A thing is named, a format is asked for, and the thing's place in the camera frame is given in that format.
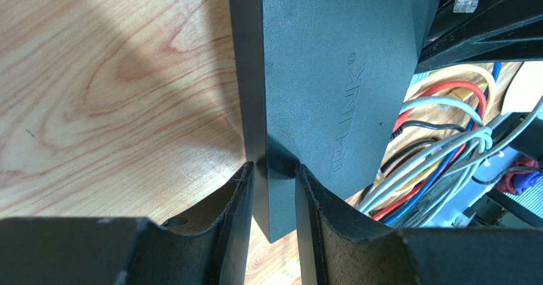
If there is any black ethernet cable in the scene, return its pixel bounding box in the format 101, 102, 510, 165
365, 119, 467, 200

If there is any red ethernet cable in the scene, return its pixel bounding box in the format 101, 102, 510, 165
371, 80, 488, 222

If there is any black network switch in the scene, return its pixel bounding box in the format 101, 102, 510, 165
229, 0, 440, 242

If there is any blue ethernet cable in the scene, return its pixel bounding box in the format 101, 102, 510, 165
381, 62, 503, 227

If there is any grey ethernet cable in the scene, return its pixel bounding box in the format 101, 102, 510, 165
356, 96, 495, 217
360, 93, 543, 228

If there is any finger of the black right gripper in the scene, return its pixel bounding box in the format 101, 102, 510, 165
416, 0, 542, 73

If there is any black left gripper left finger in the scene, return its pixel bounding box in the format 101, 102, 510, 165
1, 162, 254, 284

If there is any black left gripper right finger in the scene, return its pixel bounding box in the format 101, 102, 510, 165
295, 164, 542, 284

